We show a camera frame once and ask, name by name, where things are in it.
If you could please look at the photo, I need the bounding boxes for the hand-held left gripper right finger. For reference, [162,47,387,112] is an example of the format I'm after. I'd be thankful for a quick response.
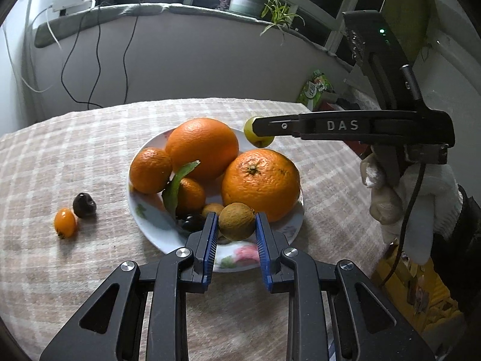
[255,211,438,361]

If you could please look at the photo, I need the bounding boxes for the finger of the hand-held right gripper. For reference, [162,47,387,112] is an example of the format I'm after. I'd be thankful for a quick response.
[252,114,301,137]

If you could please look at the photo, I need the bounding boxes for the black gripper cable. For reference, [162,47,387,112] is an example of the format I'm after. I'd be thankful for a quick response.
[378,162,427,286]

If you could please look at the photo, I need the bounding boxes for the white floral plate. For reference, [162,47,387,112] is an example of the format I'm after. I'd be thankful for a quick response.
[127,126,305,273]

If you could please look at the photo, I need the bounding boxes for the potted spider plant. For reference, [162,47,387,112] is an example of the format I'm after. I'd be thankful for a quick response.
[210,0,305,46]

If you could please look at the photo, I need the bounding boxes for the small mandarin with leaf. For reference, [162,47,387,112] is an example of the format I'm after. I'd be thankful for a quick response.
[161,160,207,219]

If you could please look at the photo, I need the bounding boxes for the orange kumquat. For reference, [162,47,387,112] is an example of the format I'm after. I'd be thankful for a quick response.
[54,208,78,240]

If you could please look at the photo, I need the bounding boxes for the large smooth orange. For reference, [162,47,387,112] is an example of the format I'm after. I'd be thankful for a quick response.
[164,118,240,181]

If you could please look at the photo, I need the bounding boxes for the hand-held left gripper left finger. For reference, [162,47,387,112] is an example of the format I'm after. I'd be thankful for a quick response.
[39,211,219,361]

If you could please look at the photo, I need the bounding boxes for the small brown fruit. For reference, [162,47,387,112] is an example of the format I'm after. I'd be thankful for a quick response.
[202,203,225,219]

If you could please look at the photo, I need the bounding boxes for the green grape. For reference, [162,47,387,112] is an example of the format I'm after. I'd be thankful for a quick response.
[244,116,275,149]

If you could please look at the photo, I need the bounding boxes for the white power strip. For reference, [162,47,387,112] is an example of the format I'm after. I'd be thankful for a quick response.
[51,0,94,13]

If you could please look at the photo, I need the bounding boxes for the brown kiwi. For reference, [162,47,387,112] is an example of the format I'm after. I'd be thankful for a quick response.
[218,202,255,241]

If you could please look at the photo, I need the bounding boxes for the white cable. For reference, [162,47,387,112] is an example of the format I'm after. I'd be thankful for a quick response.
[20,0,63,94]

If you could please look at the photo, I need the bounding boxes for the medium mandarin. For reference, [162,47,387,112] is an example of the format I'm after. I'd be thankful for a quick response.
[129,147,173,195]

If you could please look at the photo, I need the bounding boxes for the large bumpy mandarin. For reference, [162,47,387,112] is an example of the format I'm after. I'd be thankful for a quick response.
[221,149,301,223]

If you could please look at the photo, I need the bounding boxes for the person's right forearm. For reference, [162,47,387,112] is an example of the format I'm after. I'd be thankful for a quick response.
[430,184,481,316]

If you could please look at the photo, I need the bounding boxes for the green snack packet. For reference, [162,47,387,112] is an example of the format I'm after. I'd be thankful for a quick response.
[297,69,335,111]

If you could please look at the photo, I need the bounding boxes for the person's right hand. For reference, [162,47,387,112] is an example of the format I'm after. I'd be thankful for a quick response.
[360,150,464,266]

